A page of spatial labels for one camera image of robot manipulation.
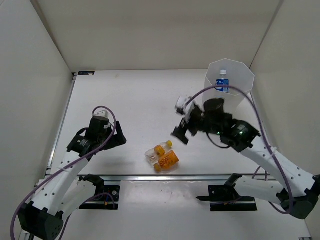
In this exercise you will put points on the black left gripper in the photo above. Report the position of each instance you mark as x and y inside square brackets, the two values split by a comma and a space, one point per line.
[116, 139]

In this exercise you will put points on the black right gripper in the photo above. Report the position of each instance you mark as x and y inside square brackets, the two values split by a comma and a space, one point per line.
[189, 121]

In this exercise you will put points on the blue label water bottle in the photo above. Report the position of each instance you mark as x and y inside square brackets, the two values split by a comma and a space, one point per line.
[222, 84]

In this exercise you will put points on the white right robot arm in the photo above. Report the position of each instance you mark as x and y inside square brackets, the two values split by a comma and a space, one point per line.
[296, 191]

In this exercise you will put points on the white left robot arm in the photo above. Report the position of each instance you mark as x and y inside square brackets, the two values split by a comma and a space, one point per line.
[46, 210]

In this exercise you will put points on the white octagonal bin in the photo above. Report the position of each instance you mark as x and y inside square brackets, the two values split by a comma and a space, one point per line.
[235, 82]

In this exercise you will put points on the orange label juice bottle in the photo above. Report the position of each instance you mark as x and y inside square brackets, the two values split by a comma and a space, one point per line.
[166, 162]

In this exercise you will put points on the clear bottle yellow cap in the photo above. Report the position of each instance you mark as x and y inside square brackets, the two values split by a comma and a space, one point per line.
[154, 154]

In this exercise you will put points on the small dark table sticker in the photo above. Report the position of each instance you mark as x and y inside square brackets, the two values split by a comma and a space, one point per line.
[86, 73]

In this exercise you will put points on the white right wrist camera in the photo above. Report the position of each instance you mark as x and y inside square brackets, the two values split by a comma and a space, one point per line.
[182, 107]

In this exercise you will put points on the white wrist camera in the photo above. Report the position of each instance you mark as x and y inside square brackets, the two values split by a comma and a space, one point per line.
[182, 107]
[102, 113]

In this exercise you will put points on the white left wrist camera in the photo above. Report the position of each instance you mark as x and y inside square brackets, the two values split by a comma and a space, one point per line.
[102, 113]

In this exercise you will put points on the aluminium table edge rail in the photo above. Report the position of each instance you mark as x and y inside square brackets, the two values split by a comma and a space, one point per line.
[166, 178]

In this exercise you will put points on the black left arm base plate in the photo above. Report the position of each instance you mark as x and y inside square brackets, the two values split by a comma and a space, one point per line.
[106, 195]

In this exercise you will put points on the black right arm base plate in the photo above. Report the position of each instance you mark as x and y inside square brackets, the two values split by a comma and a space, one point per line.
[224, 198]

